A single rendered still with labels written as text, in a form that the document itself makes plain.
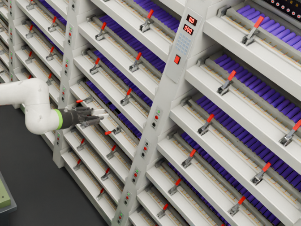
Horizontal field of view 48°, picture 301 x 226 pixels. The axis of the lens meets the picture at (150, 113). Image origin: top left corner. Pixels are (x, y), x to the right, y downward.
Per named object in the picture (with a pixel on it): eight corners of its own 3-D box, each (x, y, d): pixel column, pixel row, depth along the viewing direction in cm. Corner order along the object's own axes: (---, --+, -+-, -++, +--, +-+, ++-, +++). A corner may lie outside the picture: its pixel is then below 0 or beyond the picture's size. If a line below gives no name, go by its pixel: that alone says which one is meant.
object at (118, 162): (125, 186, 182) (125, 173, 172) (67, 116, 210) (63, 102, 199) (154, 166, 191) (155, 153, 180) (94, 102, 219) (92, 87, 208)
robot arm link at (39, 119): (21, 136, 141) (36, 136, 134) (18, 106, 141) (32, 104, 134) (50, 132, 152) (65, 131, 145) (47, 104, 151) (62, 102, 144)
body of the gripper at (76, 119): (74, 117, 149) (90, 115, 156) (64, 106, 153) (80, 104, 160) (69, 130, 152) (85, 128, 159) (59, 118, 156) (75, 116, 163)
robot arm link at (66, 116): (47, 122, 153) (57, 135, 148) (55, 102, 147) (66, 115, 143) (58, 121, 157) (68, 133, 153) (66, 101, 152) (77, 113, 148)
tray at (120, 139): (133, 162, 170) (134, 152, 162) (70, 92, 198) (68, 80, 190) (163, 142, 178) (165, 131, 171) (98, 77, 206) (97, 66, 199)
